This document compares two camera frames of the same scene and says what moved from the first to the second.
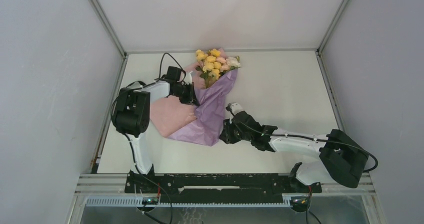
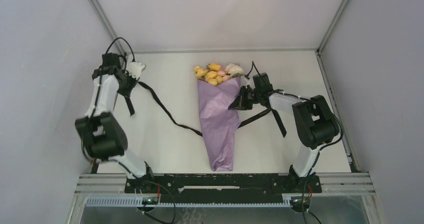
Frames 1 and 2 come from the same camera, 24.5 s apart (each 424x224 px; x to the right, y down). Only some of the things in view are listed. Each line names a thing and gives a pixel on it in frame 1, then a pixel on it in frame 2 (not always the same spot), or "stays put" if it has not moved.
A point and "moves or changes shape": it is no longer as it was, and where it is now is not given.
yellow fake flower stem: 210,68 moves or changes shape
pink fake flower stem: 224,66 → 225,77
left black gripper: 191,98 → 134,81
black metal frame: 148,184 stays put
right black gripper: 226,135 → 241,103
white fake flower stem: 232,61 → 234,70
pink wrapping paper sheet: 201,125 moves or changes shape
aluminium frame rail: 105,17 stays put
